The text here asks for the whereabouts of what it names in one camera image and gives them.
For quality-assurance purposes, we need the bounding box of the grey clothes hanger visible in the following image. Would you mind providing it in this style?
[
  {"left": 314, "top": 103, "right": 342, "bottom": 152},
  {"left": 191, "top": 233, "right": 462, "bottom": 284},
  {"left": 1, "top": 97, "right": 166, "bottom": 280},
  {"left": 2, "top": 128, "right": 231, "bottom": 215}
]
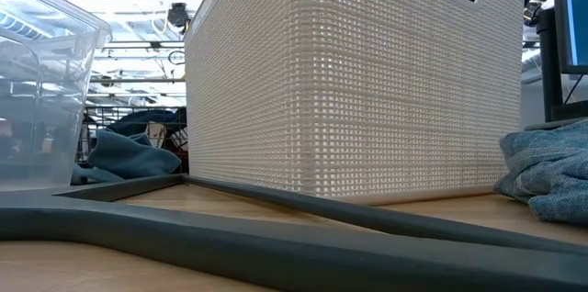
[{"left": 0, "top": 173, "right": 588, "bottom": 292}]

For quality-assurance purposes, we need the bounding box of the slate blue cloth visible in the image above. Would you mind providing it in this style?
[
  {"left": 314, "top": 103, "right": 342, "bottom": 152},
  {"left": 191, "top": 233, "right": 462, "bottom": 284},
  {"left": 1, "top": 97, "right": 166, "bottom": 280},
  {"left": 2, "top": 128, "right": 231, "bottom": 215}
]
[{"left": 71, "top": 129, "right": 183, "bottom": 186}]

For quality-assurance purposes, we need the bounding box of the dark grey desk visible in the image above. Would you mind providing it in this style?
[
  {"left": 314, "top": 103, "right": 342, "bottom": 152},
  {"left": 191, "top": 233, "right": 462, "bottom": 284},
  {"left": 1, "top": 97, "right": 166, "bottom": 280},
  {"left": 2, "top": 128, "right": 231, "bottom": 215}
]
[{"left": 523, "top": 116, "right": 588, "bottom": 131}]

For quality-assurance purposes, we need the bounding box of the black overhead camera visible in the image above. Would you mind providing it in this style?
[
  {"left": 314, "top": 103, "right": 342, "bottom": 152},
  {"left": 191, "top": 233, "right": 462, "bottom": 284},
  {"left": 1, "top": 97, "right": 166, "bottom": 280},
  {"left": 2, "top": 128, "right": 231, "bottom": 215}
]
[{"left": 167, "top": 2, "right": 192, "bottom": 35}]

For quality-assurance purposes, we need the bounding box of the white woven plastic basket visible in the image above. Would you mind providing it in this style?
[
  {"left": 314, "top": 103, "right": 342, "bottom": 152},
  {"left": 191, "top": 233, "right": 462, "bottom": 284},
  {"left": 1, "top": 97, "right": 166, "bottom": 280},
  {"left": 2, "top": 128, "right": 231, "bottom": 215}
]
[{"left": 183, "top": 0, "right": 528, "bottom": 206}]

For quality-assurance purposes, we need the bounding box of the navy printed sweatshirt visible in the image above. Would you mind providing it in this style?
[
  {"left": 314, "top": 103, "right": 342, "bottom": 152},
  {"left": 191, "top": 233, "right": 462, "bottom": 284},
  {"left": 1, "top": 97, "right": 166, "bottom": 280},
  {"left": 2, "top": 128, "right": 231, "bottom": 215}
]
[{"left": 105, "top": 107, "right": 188, "bottom": 151}]

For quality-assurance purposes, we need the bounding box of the black monitor stand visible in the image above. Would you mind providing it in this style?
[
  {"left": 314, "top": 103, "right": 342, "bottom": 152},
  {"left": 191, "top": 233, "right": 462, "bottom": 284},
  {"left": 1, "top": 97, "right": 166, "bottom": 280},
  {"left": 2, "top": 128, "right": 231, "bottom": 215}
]
[{"left": 536, "top": 6, "right": 588, "bottom": 123}]

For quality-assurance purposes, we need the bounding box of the clear plastic storage bin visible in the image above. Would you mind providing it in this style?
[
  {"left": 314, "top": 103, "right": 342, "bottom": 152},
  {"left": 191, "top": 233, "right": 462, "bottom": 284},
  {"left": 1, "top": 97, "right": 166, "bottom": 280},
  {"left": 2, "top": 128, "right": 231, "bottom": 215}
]
[{"left": 0, "top": 0, "right": 113, "bottom": 192}]

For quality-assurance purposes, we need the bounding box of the light blue denim garment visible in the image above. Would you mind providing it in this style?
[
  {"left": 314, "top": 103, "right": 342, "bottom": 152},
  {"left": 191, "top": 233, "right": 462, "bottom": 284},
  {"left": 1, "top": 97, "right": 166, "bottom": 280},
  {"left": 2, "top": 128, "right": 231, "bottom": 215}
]
[{"left": 493, "top": 119, "right": 588, "bottom": 225}]

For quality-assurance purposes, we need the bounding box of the metal overhead crossbar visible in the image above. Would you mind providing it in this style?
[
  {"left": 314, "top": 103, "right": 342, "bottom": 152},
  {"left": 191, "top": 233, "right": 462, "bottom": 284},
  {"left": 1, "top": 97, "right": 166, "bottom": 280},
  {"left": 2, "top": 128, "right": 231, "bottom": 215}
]
[
  {"left": 89, "top": 77, "right": 187, "bottom": 84},
  {"left": 103, "top": 40, "right": 186, "bottom": 51}
]

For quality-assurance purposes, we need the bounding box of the black computer monitor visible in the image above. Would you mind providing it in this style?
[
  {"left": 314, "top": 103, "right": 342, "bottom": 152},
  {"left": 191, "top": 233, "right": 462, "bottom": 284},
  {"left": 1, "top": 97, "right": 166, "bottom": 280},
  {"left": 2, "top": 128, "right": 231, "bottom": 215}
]
[{"left": 552, "top": 0, "right": 588, "bottom": 76}]

